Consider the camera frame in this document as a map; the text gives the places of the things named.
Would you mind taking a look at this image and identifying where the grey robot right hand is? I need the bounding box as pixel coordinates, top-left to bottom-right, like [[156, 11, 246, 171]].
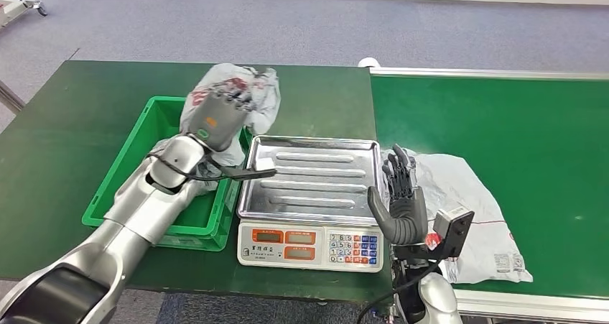
[[367, 144, 429, 246]]

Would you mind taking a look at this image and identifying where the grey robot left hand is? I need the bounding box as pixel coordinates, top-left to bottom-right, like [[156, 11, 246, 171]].
[[187, 85, 256, 152]]

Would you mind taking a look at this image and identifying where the grey mailer package red print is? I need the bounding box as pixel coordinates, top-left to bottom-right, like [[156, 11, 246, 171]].
[[180, 63, 282, 168]]

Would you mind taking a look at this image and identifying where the crumpled grey mailer package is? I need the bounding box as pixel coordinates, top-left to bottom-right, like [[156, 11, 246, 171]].
[[149, 138, 229, 197]]

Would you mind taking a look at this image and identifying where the white mailer package black print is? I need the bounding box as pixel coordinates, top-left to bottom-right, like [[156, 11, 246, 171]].
[[381, 148, 534, 284]]

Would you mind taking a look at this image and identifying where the green plastic crate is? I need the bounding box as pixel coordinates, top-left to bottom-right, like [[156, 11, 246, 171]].
[[81, 96, 253, 253]]

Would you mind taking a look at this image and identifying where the white scale with steel tray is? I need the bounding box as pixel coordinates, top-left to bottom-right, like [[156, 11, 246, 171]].
[[236, 135, 386, 274]]

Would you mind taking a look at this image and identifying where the grey metal bar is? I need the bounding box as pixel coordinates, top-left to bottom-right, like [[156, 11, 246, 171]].
[[0, 80, 26, 115]]

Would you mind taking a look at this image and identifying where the white cart leg with wheel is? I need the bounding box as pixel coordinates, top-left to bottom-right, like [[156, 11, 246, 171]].
[[0, 0, 49, 25]]

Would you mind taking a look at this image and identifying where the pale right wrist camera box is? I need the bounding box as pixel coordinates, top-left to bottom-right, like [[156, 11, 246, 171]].
[[424, 206, 475, 261]]

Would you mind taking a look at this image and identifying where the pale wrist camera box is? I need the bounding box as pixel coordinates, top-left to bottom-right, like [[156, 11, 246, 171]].
[[219, 167, 279, 183], [424, 206, 475, 261]]

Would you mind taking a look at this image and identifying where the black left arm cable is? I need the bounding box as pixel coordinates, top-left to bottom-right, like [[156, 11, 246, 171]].
[[146, 152, 225, 182]]

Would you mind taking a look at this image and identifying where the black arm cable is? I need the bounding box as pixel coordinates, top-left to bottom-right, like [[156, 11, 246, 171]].
[[146, 152, 225, 182], [355, 259, 443, 324]]

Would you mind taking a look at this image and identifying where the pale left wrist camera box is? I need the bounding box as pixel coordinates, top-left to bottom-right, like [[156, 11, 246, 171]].
[[219, 167, 279, 183]]

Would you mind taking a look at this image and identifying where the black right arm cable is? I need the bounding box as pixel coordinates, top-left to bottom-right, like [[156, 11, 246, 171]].
[[355, 259, 443, 324]]

